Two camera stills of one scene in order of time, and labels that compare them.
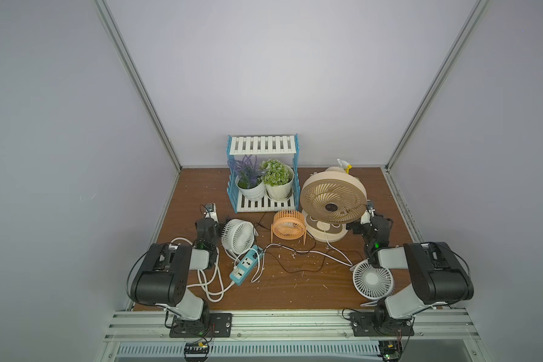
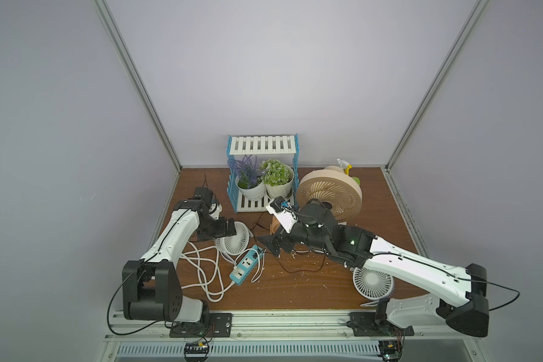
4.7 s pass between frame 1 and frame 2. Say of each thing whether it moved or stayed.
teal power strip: stayed
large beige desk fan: stayed
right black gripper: moved
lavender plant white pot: stayed
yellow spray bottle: stayed
